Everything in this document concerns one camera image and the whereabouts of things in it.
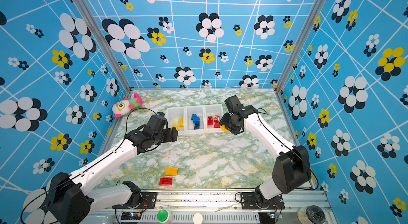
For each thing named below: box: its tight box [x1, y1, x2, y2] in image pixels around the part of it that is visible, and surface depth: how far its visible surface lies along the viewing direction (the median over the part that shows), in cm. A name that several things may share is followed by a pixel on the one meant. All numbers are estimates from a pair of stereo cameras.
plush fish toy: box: [111, 92, 143, 118], surface depth 104 cm
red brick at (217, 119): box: [214, 114, 221, 124], surface depth 104 cm
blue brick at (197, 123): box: [192, 120, 201, 130], surface depth 101 cm
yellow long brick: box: [164, 167, 178, 176], surface depth 84 cm
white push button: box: [192, 212, 203, 224], surface depth 64 cm
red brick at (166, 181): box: [159, 177, 173, 186], surface depth 80 cm
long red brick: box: [207, 116, 214, 126], surface depth 104 cm
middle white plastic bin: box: [184, 105, 206, 135], surface depth 101 cm
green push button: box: [156, 209, 169, 222], surface depth 64 cm
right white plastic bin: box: [204, 104, 224, 134], surface depth 101 cm
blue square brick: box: [191, 114, 200, 122], surface depth 104 cm
